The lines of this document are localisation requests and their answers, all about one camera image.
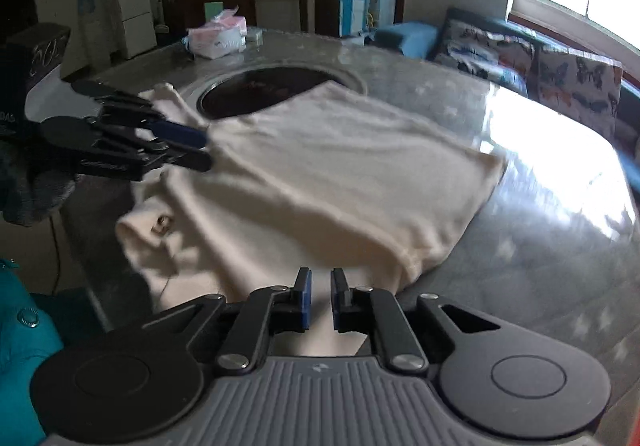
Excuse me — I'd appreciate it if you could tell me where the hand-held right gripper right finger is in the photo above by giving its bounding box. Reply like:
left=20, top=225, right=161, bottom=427
left=331, top=267, right=502, bottom=373

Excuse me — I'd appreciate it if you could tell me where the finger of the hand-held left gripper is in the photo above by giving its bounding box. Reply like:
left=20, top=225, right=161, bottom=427
left=100, top=95, right=209, bottom=148
left=76, top=135, right=214, bottom=183

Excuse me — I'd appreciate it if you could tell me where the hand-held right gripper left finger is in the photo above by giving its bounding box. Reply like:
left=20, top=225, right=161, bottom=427
left=142, top=267, right=314, bottom=373

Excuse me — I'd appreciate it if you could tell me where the cream sweater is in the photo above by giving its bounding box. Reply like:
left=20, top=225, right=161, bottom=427
left=116, top=81, right=508, bottom=358

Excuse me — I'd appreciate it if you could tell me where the person's left hand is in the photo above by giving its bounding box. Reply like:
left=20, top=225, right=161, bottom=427
left=0, top=141, right=84, bottom=228

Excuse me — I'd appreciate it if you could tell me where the water dispenser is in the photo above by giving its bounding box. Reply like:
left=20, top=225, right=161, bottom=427
left=77, top=0, right=102, bottom=73

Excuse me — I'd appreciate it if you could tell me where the round black induction cooker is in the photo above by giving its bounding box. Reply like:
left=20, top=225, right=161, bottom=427
left=196, top=66, right=368, bottom=121

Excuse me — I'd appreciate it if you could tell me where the pink tissue pack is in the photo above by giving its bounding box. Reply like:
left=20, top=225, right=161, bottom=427
left=186, top=8, right=248, bottom=60

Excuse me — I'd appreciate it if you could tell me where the white refrigerator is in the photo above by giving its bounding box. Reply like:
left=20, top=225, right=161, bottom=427
left=112, top=0, right=159, bottom=60

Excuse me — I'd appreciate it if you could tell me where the blue storage box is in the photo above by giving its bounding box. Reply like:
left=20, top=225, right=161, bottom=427
left=339, top=0, right=375, bottom=38

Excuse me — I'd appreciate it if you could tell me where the teal jacket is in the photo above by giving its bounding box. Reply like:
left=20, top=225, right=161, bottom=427
left=0, top=256, right=67, bottom=446

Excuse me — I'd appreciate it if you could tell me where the blue sofa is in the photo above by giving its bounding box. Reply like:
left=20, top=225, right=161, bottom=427
left=372, top=6, right=640, bottom=149

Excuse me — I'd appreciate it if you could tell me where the long butterfly print pillow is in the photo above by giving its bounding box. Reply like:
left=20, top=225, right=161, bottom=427
left=434, top=18, right=536, bottom=97

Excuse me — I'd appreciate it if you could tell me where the square butterfly print pillow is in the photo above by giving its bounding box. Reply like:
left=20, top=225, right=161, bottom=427
left=530, top=43, right=625, bottom=139

